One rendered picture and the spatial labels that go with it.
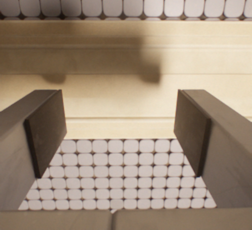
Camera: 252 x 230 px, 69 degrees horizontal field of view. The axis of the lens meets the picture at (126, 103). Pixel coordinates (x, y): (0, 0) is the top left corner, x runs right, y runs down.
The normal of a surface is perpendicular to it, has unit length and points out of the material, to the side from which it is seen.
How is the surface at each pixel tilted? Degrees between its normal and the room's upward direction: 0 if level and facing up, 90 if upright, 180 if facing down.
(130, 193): 0
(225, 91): 0
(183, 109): 90
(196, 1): 0
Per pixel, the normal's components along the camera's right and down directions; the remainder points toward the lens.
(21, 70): 0.01, 0.17
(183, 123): -1.00, 0.00
